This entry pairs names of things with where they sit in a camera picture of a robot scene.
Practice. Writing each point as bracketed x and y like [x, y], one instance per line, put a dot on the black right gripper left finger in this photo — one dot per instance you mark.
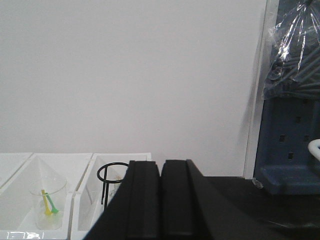
[134, 211]

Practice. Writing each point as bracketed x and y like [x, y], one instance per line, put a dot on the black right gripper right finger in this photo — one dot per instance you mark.
[192, 209]

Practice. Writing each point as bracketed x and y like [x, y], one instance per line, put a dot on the grey-blue pegboard drying rack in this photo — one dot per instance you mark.
[283, 164]

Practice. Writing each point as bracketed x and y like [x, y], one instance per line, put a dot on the right white storage bin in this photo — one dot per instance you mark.
[87, 204]

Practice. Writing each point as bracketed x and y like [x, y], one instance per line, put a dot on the white storage bin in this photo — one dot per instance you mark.
[17, 220]
[87, 204]

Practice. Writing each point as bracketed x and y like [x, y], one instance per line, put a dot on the green plastic spoon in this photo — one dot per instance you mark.
[53, 209]

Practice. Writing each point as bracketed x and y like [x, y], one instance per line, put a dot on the yellow plastic spoon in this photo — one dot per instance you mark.
[47, 211]

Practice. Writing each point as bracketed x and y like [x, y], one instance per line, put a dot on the clear beaker in middle bin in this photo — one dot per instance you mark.
[55, 186]

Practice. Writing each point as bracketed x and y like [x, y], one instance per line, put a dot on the middle white storage bin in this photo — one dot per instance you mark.
[17, 220]

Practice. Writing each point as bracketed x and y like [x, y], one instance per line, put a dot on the white gooseneck lab faucet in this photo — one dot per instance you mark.
[314, 148]

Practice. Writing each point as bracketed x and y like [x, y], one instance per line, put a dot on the clear plastic bag of pegs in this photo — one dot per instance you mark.
[294, 66]

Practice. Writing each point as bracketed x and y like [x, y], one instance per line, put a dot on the black wire tripod stand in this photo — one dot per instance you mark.
[102, 175]

